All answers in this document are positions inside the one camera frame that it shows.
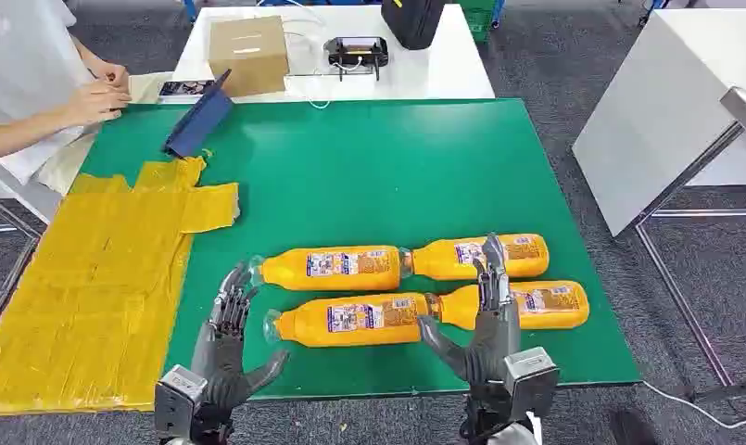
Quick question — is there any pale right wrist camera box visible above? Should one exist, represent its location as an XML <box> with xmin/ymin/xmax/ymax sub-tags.
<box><xmin>502</xmin><ymin>347</ymin><xmax>561</xmax><ymax>422</ymax></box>

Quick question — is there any blue tablet case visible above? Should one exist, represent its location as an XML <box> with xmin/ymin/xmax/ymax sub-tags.
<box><xmin>162</xmin><ymin>69</ymin><xmax>235</xmax><ymax>159</ymax></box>

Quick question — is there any yellow plastic sheet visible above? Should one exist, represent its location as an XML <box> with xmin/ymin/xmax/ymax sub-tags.
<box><xmin>0</xmin><ymin>156</ymin><xmax>241</xmax><ymax>417</ymax></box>

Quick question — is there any white panel table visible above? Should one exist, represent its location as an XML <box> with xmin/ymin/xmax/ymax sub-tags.
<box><xmin>571</xmin><ymin>8</ymin><xmax>746</xmax><ymax>238</ymax></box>

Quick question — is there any person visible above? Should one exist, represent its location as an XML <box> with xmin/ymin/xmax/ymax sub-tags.
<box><xmin>0</xmin><ymin>0</ymin><xmax>133</xmax><ymax>186</ymax></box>

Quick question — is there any green crate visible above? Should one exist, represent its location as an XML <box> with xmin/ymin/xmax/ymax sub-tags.
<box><xmin>458</xmin><ymin>0</ymin><xmax>502</xmax><ymax>45</ymax></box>

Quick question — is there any orange drink bottle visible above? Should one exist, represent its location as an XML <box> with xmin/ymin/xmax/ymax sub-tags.
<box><xmin>262</xmin><ymin>293</ymin><xmax>442</xmax><ymax>350</ymax></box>
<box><xmin>424</xmin><ymin>280</ymin><xmax>591</xmax><ymax>332</ymax></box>
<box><xmin>399</xmin><ymin>233</ymin><xmax>550</xmax><ymax>283</ymax></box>
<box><xmin>248</xmin><ymin>245</ymin><xmax>406</xmax><ymax>293</ymax></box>

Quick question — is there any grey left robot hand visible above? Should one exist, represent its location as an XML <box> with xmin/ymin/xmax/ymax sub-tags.
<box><xmin>191</xmin><ymin>261</ymin><xmax>291</xmax><ymax>425</ymax></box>

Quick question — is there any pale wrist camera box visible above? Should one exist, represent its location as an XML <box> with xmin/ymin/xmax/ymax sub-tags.
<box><xmin>154</xmin><ymin>364</ymin><xmax>209</xmax><ymax>441</ymax></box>
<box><xmin>502</xmin><ymin>347</ymin><xmax>561</xmax><ymax>422</ymax></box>

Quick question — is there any green table mat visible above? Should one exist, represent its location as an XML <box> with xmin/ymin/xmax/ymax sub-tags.
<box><xmin>81</xmin><ymin>97</ymin><xmax>642</xmax><ymax>401</ymax></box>

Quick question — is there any black handheld controller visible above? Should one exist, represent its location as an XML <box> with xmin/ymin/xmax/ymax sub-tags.
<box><xmin>322</xmin><ymin>35</ymin><xmax>390</xmax><ymax>83</ymax></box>

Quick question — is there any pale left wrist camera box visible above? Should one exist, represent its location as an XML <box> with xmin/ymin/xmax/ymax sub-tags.
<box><xmin>154</xmin><ymin>364</ymin><xmax>209</xmax><ymax>441</ymax></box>

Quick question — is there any black bag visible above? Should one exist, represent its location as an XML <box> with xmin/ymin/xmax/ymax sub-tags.
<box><xmin>381</xmin><ymin>0</ymin><xmax>446</xmax><ymax>52</ymax></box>

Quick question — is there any white floor cable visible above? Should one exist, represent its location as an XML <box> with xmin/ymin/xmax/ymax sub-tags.
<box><xmin>641</xmin><ymin>380</ymin><xmax>746</xmax><ymax>431</ymax></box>

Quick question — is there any brown cardboard box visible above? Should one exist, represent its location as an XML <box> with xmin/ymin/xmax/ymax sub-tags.
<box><xmin>208</xmin><ymin>15</ymin><xmax>291</xmax><ymax>99</ymax></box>

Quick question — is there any person's hand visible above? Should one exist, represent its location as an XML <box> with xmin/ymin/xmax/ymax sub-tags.
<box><xmin>62</xmin><ymin>81</ymin><xmax>133</xmax><ymax>128</ymax></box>
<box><xmin>88</xmin><ymin>59</ymin><xmax>132</xmax><ymax>92</ymax></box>

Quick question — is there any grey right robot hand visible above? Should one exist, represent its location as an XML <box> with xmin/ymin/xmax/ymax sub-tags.
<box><xmin>416</xmin><ymin>232</ymin><xmax>525</xmax><ymax>387</ymax></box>

